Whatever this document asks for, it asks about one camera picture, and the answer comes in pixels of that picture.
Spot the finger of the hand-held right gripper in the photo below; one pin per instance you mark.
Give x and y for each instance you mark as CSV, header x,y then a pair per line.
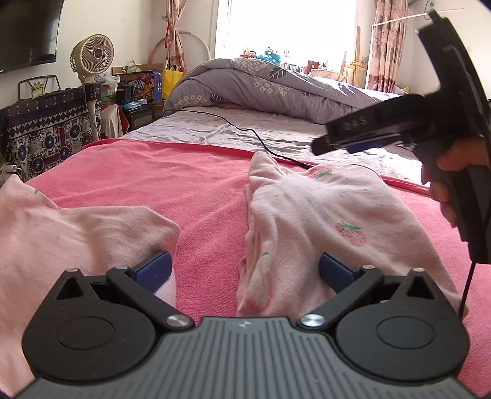
x,y
364,146

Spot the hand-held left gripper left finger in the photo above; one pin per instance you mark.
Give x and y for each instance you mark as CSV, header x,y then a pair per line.
x,y
155,270

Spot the grey floral quilt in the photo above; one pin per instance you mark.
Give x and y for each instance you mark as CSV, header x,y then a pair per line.
x,y
268,88

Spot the black television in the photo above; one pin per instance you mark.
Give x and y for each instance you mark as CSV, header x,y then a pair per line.
x,y
27,34

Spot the colourful game box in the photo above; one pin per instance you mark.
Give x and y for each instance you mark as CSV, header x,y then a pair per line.
x,y
140,86

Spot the pink printed pajama top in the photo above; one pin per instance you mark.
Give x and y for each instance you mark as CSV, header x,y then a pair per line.
x,y
76,245

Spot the pink floral curtain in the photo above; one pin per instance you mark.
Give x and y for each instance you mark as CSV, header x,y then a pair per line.
x,y
174,34
387,46

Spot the blue plush toy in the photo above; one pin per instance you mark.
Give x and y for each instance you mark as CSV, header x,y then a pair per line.
x,y
268,54

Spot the beige standing fan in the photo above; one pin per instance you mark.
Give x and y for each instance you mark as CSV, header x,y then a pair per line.
x,y
92,57

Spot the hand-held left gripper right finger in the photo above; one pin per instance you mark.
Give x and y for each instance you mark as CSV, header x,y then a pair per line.
x,y
335,270

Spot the pink towel blanket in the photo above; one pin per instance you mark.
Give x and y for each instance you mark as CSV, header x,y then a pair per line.
x,y
172,172

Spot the wooden easel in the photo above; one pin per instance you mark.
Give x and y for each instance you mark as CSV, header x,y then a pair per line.
x,y
355,65

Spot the yellow paper bag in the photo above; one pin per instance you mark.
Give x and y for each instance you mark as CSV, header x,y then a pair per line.
x,y
172,82

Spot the pink hula hoop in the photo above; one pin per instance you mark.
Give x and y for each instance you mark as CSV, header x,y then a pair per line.
x,y
153,50

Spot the person's right hand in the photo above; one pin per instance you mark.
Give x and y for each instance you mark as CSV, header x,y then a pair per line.
x,y
464,155

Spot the white plastic bag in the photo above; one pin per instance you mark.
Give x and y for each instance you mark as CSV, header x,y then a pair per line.
x,y
107,81

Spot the grey bed sheet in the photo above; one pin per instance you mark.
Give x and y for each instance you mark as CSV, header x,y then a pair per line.
x,y
191,128

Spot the pink strawberry pajama pants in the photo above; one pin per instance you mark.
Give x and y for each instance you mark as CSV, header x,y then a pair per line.
x,y
314,215

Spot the dark patterned furniture cover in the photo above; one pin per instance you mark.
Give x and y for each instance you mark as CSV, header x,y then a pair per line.
x,y
46,130

